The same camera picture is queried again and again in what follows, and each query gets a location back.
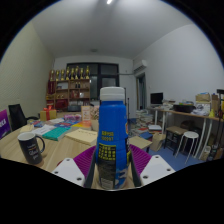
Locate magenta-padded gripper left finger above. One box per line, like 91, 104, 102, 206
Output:
51, 145, 98, 190

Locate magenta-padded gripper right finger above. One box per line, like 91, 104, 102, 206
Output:
128, 143, 177, 188

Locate blue white-capped drink bottle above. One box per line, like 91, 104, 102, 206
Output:
94, 86, 132, 191

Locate brown paper bag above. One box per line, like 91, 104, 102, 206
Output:
149, 133, 166, 152

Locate low wooden side table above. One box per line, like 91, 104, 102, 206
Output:
129, 135, 153, 151

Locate beige notebook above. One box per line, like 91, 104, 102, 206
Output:
64, 128, 99, 147

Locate teal book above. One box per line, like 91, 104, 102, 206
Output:
42, 126, 72, 142

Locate brown wooden stool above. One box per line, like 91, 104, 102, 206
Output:
163, 125, 188, 156

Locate blue book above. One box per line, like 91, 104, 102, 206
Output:
54, 120, 79, 129

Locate dark mug with print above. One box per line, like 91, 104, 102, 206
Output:
17, 131, 46, 165

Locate white round stool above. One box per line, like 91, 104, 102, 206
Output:
175, 130, 200, 164

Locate pile of books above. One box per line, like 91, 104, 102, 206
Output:
131, 109, 154, 136

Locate white book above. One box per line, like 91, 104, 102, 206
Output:
31, 123, 56, 136

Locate white pot of flowers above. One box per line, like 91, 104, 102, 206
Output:
90, 105, 101, 132

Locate yellow red-ribboned gift box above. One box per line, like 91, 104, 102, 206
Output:
39, 105, 58, 122

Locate cream book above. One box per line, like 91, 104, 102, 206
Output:
19, 123, 34, 134

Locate long wooden-topped white desk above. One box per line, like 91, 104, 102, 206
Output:
146, 106, 224, 159

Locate black computer monitor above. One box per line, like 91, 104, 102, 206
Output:
150, 92, 164, 106

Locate black office chair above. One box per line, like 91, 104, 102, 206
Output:
7, 103, 39, 132

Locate wooden shelf unit with trophies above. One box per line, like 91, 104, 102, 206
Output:
45, 65, 92, 112

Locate purple sign board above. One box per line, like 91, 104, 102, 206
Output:
0, 108, 12, 140

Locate black-framed glass doors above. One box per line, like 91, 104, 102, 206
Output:
66, 62, 120, 101

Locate white wall air conditioner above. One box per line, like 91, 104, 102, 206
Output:
133, 59, 148, 73

